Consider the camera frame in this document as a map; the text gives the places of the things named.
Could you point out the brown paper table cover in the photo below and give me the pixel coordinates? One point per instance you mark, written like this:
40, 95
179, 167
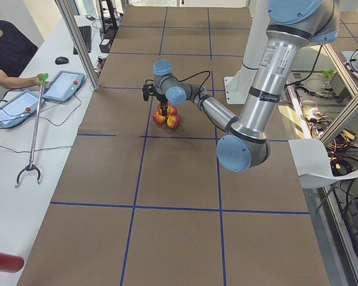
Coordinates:
141, 204

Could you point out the top red yellow apple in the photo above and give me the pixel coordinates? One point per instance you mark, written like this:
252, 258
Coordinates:
171, 110

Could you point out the black box with label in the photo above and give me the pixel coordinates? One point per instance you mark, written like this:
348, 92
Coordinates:
105, 46

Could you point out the black keyboard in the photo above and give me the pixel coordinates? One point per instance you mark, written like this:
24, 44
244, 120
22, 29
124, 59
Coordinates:
86, 34

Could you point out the left red yellow apple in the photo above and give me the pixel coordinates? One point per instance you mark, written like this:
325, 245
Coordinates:
158, 118

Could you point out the near blue teach pendant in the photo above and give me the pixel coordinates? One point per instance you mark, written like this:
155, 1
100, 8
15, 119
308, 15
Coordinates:
18, 109

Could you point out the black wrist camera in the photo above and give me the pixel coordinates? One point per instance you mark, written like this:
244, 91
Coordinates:
148, 91

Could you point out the person's hand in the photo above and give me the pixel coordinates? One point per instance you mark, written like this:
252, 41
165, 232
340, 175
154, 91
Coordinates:
41, 80

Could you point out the black computer mouse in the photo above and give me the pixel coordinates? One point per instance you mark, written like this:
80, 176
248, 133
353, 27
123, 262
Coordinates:
61, 60

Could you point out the silver reacher grabber tool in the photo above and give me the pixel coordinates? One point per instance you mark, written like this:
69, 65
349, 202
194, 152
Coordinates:
31, 166

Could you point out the far blue teach pendant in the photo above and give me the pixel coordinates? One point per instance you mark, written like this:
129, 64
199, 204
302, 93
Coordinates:
63, 86

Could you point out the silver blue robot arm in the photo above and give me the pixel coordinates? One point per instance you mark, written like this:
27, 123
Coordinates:
292, 26

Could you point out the white plastic chair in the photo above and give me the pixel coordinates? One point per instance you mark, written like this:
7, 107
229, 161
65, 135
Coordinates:
313, 165

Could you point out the lone red yellow apple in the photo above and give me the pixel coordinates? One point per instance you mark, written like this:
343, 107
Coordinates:
163, 109

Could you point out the person in black shirt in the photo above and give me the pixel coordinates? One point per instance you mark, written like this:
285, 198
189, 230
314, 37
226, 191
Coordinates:
16, 51

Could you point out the red cylinder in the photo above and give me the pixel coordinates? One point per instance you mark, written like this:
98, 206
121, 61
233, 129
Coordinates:
10, 263

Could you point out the blue teach pendant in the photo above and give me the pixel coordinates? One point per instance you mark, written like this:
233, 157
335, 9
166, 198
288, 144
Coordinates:
18, 109
63, 86

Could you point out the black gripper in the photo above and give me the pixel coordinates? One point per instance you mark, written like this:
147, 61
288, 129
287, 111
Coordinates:
161, 99

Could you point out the right red yellow apple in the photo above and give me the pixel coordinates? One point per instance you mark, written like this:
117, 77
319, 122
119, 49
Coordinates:
173, 121

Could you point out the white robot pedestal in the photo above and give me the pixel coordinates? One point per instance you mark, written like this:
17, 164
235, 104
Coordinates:
237, 87

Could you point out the aluminium frame column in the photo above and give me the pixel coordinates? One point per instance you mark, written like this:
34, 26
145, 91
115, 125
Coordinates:
69, 19

